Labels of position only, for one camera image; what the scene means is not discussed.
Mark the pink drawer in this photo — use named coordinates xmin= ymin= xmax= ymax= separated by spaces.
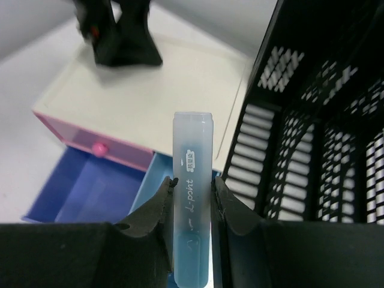
xmin=34 ymin=111 xmax=154 ymax=172

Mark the purple wide drawer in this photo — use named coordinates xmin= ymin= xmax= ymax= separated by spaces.
xmin=23 ymin=148 xmax=145 ymax=223

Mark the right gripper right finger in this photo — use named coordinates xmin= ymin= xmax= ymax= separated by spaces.
xmin=211 ymin=177 xmax=383 ymax=287

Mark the white drawer cabinet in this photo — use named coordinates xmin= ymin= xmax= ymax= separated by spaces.
xmin=33 ymin=35 xmax=250 ymax=172

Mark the black mesh file organizer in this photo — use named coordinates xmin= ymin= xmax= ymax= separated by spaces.
xmin=223 ymin=1 xmax=383 ymax=225

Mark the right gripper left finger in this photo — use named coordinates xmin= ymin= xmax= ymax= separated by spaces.
xmin=1 ymin=177 xmax=178 ymax=287

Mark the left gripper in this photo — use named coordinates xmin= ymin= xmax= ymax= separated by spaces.
xmin=73 ymin=0 xmax=163 ymax=67

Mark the blue highlighter pen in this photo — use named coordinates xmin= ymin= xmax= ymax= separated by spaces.
xmin=173 ymin=112 xmax=214 ymax=287

